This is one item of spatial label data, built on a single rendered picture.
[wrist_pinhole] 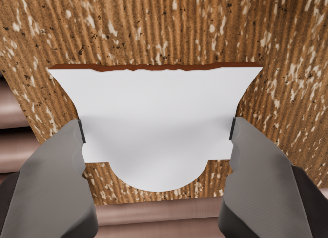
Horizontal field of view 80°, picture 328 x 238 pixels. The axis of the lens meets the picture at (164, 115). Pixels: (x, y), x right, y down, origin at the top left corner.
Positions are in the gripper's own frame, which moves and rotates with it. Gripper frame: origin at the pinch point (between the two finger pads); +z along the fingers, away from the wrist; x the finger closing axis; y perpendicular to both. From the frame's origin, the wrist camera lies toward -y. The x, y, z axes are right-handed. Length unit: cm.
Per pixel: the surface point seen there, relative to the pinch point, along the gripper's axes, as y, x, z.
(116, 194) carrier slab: 8.5, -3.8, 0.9
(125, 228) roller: 18.6, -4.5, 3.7
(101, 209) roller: 14.1, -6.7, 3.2
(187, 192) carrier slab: 8.6, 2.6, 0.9
